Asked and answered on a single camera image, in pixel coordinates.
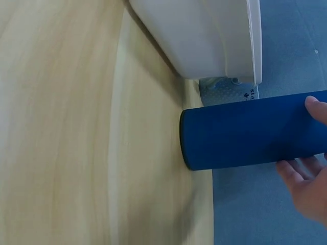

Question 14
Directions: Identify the blue cylinder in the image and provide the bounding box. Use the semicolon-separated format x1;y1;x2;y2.
179;90;327;171

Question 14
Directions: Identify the person's right hand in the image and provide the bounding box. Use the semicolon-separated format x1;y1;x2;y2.
275;95;327;226

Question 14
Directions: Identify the white plastic tub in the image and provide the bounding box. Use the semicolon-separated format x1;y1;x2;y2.
127;0;264;85

